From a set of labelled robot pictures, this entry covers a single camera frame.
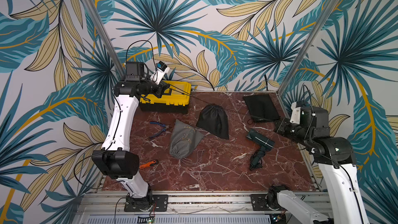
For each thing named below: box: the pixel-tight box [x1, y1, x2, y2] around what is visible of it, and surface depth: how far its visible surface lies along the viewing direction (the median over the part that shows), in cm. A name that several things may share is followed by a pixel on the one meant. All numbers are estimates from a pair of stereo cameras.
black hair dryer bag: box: [195, 103, 230, 140], surface depth 76 cm
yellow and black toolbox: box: [139, 80, 192, 115], surface depth 97 cm
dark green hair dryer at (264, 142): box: [246, 128, 276, 171], surface depth 90 cm
